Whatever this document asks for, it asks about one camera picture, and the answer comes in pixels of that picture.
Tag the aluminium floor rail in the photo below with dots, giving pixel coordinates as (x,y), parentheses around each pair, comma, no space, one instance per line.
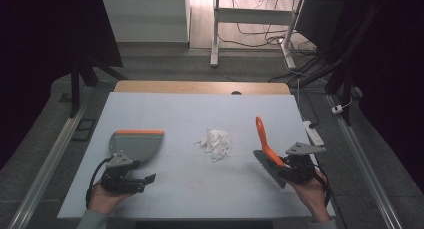
(46,169)
(366,169)

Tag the black metal stand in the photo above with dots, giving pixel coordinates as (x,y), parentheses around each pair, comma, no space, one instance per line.
(343,85)

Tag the pile of white paper scraps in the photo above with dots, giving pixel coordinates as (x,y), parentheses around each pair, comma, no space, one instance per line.
(216,144)

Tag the white cabinet panel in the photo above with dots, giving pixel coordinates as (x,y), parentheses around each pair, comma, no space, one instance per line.
(146,19)

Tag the black tripod stand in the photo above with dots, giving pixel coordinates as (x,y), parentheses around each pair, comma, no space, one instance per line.
(83,75)

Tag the person's left hand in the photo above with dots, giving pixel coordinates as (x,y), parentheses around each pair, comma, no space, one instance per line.
(105,200)

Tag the person's right hand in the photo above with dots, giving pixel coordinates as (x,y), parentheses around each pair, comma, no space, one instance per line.
(310,195)

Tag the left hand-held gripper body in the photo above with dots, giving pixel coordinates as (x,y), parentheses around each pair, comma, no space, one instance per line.
(116,180)

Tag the grey dustpan with orange edge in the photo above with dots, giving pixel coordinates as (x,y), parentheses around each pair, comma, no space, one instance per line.
(140,145)

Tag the white power strip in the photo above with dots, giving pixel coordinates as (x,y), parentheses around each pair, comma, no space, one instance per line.
(313,134)

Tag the white desk frame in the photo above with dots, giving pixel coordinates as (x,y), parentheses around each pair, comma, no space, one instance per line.
(253,15)

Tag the small white plug adaptor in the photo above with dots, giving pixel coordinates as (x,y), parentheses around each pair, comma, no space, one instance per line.
(337,109)

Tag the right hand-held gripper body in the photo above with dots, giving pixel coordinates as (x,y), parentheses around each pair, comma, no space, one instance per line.
(300,165)

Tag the wooden table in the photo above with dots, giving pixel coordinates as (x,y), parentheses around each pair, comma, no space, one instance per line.
(186,87)

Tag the pale blue-grey table board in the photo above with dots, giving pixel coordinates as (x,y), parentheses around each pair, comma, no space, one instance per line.
(200,189)

